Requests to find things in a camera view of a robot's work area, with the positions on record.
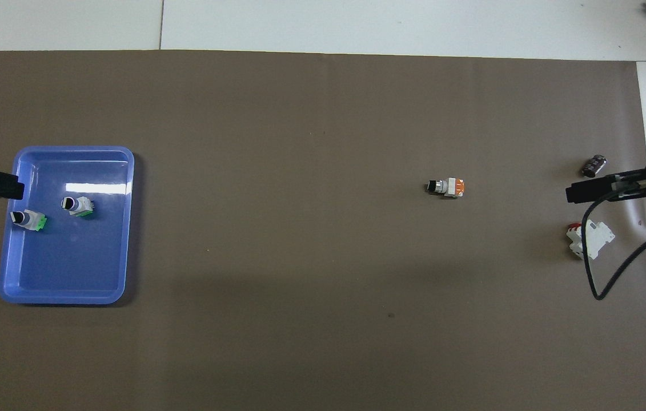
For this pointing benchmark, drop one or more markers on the small dark terminal block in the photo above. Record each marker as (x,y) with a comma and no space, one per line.
(594,166)

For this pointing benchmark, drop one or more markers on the orange base selector switch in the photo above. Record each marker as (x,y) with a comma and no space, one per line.
(451,188)

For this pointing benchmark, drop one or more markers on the brown paper table mat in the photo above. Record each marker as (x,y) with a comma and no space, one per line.
(322,285)

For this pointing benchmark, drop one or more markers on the green base selector switch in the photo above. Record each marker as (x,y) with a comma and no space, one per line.
(28,220)

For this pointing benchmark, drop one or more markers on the white push button part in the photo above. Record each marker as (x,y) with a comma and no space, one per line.
(78,206)

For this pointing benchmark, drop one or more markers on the white red circuit breaker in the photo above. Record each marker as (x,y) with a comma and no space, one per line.
(601,235)

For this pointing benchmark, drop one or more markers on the blue plastic tray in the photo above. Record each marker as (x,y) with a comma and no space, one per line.
(71,268)

